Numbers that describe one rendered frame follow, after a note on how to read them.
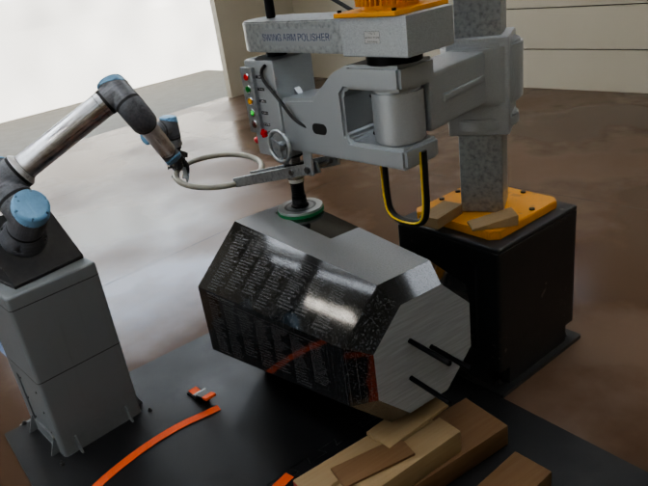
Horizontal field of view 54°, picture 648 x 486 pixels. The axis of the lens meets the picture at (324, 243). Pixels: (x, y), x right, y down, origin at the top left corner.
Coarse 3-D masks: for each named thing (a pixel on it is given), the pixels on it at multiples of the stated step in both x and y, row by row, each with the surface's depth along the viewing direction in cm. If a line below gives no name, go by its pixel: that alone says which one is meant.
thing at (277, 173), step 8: (320, 160) 283; (328, 160) 276; (336, 160) 275; (272, 168) 312; (280, 168) 308; (288, 168) 284; (296, 168) 280; (304, 168) 276; (320, 168) 285; (240, 176) 316; (248, 176) 311; (256, 176) 305; (264, 176) 300; (272, 176) 296; (280, 176) 291; (288, 176) 286; (296, 176) 282; (240, 184) 319; (248, 184) 313
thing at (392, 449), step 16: (432, 400) 261; (416, 416) 254; (432, 416) 253; (368, 432) 249; (384, 432) 248; (400, 432) 247; (384, 448) 240; (400, 448) 239; (352, 464) 235; (368, 464) 234; (384, 464) 233; (352, 480) 228
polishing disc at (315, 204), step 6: (312, 198) 306; (282, 204) 303; (288, 204) 301; (312, 204) 297; (318, 204) 296; (282, 210) 296; (288, 210) 294; (294, 210) 294; (300, 210) 293; (306, 210) 292; (312, 210) 291; (288, 216) 291; (294, 216) 290
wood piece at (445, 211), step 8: (432, 208) 291; (440, 208) 290; (448, 208) 288; (456, 208) 289; (432, 216) 283; (440, 216) 282; (448, 216) 286; (456, 216) 290; (432, 224) 282; (440, 224) 281
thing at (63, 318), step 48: (0, 288) 267; (48, 288) 268; (96, 288) 284; (0, 336) 292; (48, 336) 273; (96, 336) 289; (48, 384) 277; (96, 384) 294; (48, 432) 299; (96, 432) 299
